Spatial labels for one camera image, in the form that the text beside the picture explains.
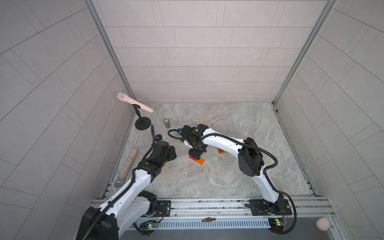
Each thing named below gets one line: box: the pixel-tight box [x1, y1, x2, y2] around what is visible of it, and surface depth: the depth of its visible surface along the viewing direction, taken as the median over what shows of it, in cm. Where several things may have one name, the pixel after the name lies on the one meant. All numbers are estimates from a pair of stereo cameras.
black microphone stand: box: [132, 104, 152, 131], surface depth 104 cm
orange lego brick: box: [195, 157, 205, 166], surface depth 88 cm
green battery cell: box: [163, 118, 171, 129], surface depth 101 cm
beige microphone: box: [116, 92, 154, 113], surface depth 88 cm
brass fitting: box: [202, 217, 216, 222], surface depth 69 cm
